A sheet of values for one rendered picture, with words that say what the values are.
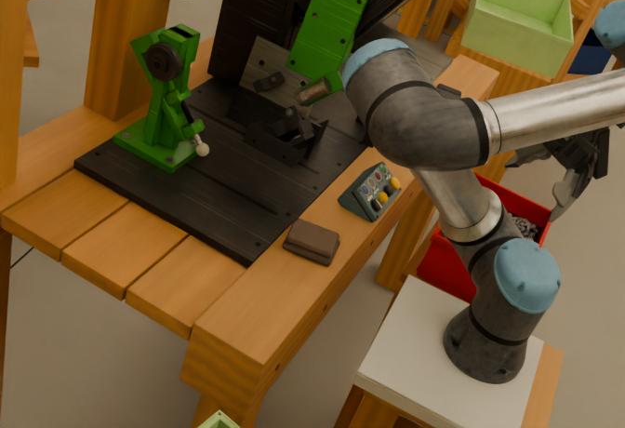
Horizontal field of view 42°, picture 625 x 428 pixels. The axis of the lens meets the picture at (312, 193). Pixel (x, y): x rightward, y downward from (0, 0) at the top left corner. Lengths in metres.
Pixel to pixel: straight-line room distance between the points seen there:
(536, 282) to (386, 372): 0.30
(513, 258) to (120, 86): 0.89
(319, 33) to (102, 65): 0.46
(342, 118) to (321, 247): 0.55
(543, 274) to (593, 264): 2.24
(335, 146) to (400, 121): 0.82
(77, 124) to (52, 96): 1.72
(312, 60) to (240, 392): 0.74
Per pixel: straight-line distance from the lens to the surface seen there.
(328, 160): 1.83
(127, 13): 1.69
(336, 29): 1.74
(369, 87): 1.14
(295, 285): 1.49
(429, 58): 1.90
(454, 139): 1.07
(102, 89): 1.80
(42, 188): 1.61
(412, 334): 1.50
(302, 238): 1.54
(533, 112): 1.12
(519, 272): 1.37
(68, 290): 2.65
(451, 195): 1.34
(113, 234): 1.53
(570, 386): 3.00
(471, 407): 1.45
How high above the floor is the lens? 1.89
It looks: 35 degrees down
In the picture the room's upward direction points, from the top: 19 degrees clockwise
